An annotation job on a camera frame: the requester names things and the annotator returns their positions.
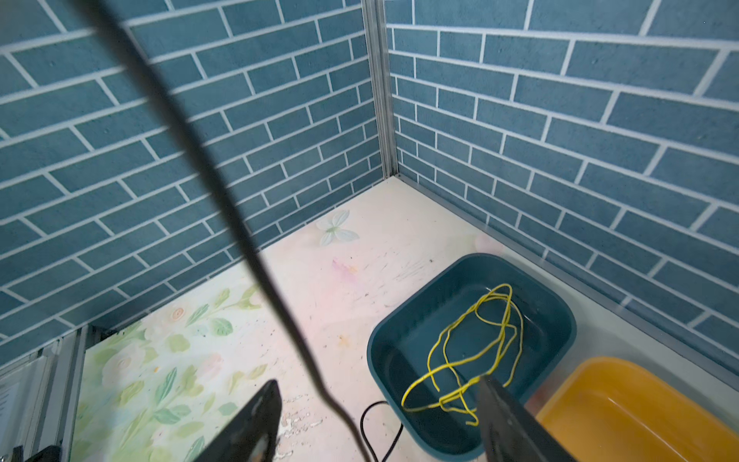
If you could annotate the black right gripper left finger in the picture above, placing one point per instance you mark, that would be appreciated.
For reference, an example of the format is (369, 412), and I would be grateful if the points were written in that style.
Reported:
(252, 435)

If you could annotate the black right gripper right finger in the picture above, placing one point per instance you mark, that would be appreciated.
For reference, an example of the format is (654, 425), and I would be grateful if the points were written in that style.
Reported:
(509, 432)

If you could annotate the yellow plastic bin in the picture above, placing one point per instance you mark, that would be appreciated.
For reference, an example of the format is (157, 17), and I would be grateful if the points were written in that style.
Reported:
(614, 410)

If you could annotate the dark teal plastic bin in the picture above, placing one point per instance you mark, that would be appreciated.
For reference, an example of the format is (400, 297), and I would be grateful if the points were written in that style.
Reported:
(481, 316)

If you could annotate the aluminium front rail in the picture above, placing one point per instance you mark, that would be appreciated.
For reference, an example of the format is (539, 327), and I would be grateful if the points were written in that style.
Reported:
(49, 395)

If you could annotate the aluminium corner post left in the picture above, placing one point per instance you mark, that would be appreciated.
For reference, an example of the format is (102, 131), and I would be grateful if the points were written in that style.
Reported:
(379, 64)

